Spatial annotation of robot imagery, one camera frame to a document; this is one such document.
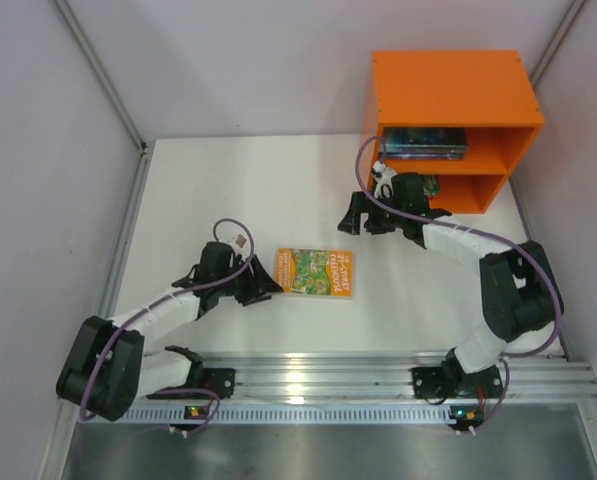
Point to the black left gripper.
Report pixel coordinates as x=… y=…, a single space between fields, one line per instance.
x=251 y=280

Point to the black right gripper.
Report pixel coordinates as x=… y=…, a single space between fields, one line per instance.
x=373 y=218

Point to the orange green treehouse book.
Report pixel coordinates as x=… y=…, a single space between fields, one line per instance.
x=323 y=273

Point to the purple Robinson Crusoe book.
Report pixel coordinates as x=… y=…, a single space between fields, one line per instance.
x=423 y=154

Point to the blue ocean cover book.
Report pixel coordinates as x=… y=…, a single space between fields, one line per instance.
x=409 y=139

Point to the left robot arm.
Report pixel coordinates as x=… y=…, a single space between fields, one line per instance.
x=114 y=362

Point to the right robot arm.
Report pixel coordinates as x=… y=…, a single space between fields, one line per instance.
x=519 y=293

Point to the orange wooden shelf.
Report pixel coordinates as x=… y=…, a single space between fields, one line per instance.
x=485 y=92

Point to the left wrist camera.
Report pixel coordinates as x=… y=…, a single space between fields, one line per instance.
x=239 y=244

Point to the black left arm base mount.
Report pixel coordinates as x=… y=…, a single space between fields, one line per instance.
x=219 y=380

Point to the aluminium front rail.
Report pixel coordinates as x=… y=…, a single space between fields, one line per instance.
x=386 y=378

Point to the perforated metal cable tray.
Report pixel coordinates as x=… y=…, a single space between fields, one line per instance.
x=262 y=414

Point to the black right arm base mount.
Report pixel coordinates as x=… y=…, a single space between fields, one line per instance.
x=436 y=384

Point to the aluminium left frame post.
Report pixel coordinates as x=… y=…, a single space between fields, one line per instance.
x=68 y=17

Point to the aluminium frame post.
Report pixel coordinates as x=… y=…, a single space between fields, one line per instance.
x=68 y=17
x=565 y=26

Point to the aluminium right frame post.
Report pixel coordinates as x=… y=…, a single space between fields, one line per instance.
x=565 y=26

